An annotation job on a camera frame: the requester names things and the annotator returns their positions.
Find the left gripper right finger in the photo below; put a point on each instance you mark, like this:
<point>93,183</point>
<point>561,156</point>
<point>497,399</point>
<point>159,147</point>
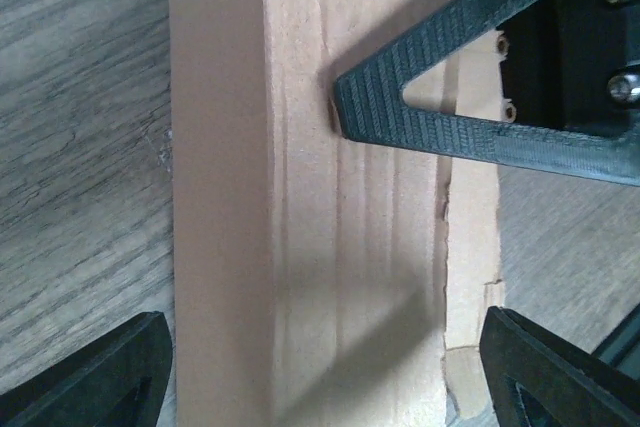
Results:
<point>536,378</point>

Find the cardboard box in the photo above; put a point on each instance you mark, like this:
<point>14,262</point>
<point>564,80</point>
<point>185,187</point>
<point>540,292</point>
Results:
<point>318,281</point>

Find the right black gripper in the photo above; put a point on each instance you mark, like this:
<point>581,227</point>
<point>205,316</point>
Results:
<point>571,77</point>

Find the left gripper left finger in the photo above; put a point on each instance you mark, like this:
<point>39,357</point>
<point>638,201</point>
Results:
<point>119,379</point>

